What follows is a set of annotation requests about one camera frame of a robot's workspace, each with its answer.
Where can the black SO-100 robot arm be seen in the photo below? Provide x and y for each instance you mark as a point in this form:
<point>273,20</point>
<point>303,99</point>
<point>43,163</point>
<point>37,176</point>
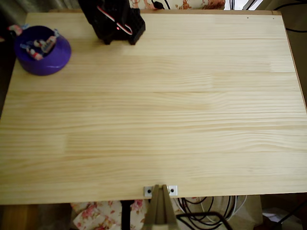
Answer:
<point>105,24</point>

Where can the purple bowl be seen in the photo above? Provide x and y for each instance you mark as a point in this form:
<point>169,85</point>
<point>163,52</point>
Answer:
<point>48,64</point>

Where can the floral pattern cloth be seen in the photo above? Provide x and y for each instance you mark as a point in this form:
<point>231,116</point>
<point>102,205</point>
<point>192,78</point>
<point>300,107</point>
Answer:
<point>96,215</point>

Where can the white paper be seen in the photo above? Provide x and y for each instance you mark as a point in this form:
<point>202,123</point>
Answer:
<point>271,213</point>

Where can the grey curtain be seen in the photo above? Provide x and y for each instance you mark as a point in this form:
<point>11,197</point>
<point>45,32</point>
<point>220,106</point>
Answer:
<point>14,9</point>

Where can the silver metal bracket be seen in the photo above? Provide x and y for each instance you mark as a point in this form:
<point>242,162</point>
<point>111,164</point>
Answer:
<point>147,191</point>

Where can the tan camera stand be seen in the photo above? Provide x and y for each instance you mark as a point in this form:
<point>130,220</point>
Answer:
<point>160,208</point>

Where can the black post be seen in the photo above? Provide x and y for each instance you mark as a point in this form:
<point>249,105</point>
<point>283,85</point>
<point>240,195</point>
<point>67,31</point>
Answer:
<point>126,215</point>

